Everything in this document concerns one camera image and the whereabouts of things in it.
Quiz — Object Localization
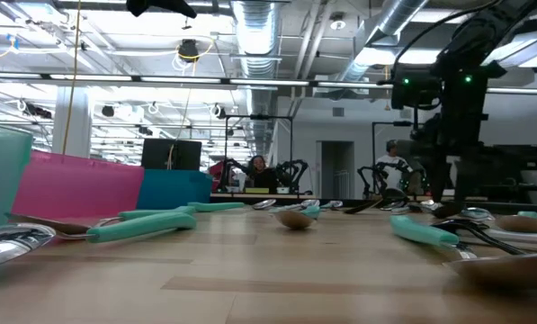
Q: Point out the background wooden workbench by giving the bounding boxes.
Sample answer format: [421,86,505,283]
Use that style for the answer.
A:
[210,192,489,203]

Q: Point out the yellow hanging cable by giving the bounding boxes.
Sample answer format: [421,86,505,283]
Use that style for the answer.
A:
[62,0,83,154]

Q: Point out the black metal rig frame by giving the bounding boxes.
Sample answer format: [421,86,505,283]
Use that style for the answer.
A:
[371,120,425,199]
[224,114,295,194]

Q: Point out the grey doorway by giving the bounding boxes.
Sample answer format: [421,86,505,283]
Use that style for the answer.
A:
[316,140,355,200]

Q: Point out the black dome-shaped object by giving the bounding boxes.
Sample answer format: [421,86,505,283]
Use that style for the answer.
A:
[381,187,408,203]

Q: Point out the white building column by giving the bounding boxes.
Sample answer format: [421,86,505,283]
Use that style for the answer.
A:
[53,85,93,158]

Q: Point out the red background object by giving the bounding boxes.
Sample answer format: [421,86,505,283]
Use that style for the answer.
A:
[208,160,227,193]

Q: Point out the silver round ventilation duct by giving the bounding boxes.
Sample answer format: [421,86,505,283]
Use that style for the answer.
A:
[230,0,282,157]

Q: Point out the pink plastic bin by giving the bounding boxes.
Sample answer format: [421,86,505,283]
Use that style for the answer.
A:
[10,150,146,221]

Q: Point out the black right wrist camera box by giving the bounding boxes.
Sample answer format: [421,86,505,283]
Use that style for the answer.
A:
[389,66,443,111]

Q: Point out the black monitor back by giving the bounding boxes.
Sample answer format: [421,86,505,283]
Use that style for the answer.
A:
[140,138,203,171]

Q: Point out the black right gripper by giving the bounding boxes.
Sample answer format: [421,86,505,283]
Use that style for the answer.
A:
[409,74,492,212]

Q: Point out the translucent teal plastic bin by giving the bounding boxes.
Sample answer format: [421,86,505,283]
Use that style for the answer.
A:
[0,121,34,230]

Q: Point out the long ceiling light strip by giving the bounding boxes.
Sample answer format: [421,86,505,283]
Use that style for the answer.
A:
[0,71,537,96]

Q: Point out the yellow hanging pendant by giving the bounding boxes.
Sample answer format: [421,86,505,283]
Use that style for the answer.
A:
[383,65,391,112]

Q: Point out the black ceiling device yellow cable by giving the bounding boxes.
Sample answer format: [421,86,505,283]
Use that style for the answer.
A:
[177,39,201,63]

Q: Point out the black background monitors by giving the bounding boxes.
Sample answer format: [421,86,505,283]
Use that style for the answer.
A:
[463,143,537,195]

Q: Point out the white radiator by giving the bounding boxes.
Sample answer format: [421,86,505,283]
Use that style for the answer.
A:
[335,169,351,199]

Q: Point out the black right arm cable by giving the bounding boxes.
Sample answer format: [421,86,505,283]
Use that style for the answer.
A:
[392,0,506,68]

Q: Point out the blue plastic bin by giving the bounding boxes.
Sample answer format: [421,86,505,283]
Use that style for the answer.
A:
[136,168,214,211]

